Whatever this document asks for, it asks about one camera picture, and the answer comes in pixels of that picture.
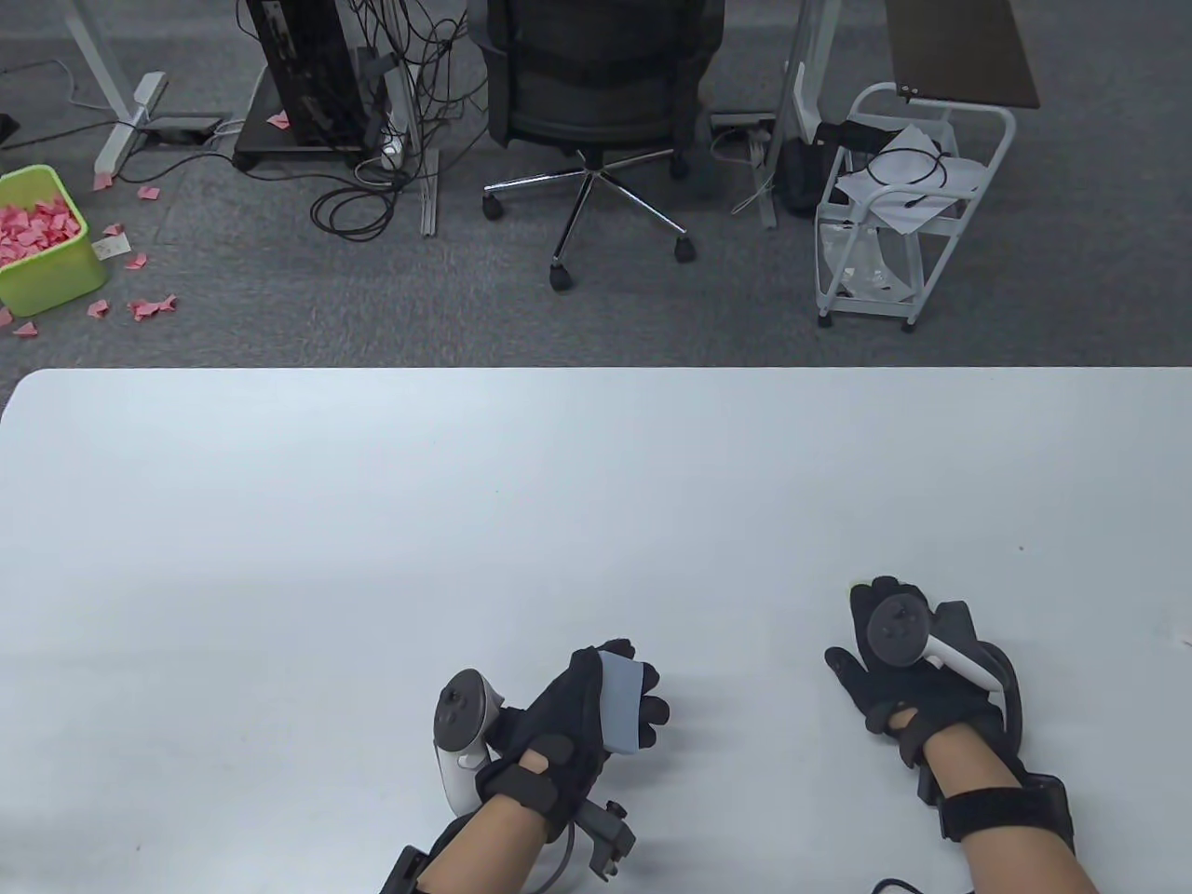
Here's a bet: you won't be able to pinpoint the person's right hand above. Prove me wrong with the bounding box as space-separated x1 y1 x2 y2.
824 576 1016 770

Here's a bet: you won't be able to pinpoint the person's left hand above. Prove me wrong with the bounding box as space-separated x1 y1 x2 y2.
477 638 671 826

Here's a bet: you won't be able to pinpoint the light blue paper card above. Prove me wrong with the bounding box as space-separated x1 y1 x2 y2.
594 650 659 754

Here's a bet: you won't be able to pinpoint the person's left forearm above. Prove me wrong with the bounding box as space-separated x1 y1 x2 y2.
417 799 562 894

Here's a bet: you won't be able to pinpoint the person's right forearm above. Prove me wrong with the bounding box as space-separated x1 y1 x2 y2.
925 725 1128 894

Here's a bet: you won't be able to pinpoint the grey white right wrist controller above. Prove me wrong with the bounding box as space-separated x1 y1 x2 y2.
866 596 1013 696

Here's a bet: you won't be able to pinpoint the grey white wrist controller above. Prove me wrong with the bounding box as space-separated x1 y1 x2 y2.
866 596 1013 696
432 668 509 817

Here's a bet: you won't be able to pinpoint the grey white left wrist controller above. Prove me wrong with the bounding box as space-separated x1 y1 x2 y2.
432 668 509 817

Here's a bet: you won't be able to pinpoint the black right wrist band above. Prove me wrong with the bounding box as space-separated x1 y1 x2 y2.
935 772 1077 852

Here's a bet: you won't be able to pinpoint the black wrist band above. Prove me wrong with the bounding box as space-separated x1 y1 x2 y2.
376 842 431 894
935 772 1077 852

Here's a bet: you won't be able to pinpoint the black left wrist band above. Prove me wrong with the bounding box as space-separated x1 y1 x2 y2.
376 842 431 894

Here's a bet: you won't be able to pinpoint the clear plastic bag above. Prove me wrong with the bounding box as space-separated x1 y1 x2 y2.
823 222 920 301

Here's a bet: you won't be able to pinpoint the white paper sheets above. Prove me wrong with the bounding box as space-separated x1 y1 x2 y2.
833 125 990 236

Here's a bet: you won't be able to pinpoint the black bag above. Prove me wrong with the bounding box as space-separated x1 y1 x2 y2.
776 138 828 221

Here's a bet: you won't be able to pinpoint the white metal cart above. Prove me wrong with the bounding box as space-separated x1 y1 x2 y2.
814 81 1017 333

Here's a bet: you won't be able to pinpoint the black device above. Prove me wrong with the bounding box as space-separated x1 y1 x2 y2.
814 118 897 152

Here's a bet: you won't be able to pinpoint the white desk leg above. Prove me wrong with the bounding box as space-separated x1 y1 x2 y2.
371 0 440 238
63 0 171 177
756 0 822 231

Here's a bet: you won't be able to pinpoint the brown wooden board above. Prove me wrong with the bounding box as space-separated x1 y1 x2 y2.
881 0 1042 112

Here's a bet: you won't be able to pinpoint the white power strip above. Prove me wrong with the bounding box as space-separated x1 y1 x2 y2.
379 91 412 174

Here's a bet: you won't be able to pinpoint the black office chair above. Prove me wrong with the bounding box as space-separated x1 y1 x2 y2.
466 0 728 293

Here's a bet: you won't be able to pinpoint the scattered pink paper scraps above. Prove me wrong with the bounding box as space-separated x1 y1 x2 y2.
0 110 291 339

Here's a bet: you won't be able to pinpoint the black wheeled computer stand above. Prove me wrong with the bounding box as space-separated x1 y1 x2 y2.
232 67 375 174

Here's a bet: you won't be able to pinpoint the black computer tower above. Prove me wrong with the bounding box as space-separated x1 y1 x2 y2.
244 0 375 151

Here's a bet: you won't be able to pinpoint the green plastic bin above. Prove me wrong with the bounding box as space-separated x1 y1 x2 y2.
0 165 112 318

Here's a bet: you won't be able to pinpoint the black power strip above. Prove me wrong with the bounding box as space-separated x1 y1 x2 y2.
147 115 226 146

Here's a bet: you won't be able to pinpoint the pile of pink paper pieces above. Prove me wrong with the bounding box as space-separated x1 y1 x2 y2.
0 193 77 264

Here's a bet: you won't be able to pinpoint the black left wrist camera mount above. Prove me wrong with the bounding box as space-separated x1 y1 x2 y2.
576 798 640 882

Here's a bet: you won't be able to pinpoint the black glove cable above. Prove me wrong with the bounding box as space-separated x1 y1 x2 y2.
985 645 1027 748

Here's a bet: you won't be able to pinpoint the thin black cable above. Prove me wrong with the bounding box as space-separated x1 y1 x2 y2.
864 138 953 212

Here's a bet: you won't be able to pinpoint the bundle of black cables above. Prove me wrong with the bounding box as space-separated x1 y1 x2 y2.
310 0 487 244

